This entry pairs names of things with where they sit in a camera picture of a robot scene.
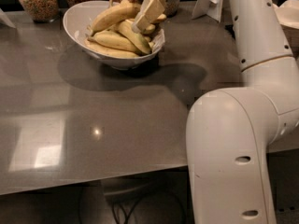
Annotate yellow banana bottom front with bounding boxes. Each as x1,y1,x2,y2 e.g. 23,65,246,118
84,39,137,59

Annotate white folded sign card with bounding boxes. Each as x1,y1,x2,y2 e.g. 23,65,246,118
192,0,229,22

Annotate glass cereal jar far left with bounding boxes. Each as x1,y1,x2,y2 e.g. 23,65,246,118
19,0,59,22

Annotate black rubber mat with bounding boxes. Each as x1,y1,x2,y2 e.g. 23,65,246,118
225,24,236,40

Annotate stack of large paper plates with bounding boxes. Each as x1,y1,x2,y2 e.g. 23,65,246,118
275,0,299,58

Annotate white card left edge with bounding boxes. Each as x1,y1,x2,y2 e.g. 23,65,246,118
0,8,15,28

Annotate black cable under table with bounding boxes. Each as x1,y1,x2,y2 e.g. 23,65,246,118
77,184,187,224

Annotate white ceramic bowl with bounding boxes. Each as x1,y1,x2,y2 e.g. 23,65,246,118
63,1,165,70

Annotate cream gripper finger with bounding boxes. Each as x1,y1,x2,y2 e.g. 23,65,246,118
136,0,156,20
132,0,166,34

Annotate yellow-green banana behind centre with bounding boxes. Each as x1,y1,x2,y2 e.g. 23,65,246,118
127,20,156,35

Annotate yellow banana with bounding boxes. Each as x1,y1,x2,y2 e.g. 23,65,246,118
90,0,141,33
87,30,141,54
84,39,137,59
127,14,167,24

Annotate yellow-green banana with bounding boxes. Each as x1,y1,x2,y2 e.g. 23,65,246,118
116,21,151,55
127,20,156,35

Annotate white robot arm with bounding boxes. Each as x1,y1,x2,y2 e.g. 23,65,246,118
186,0,299,224

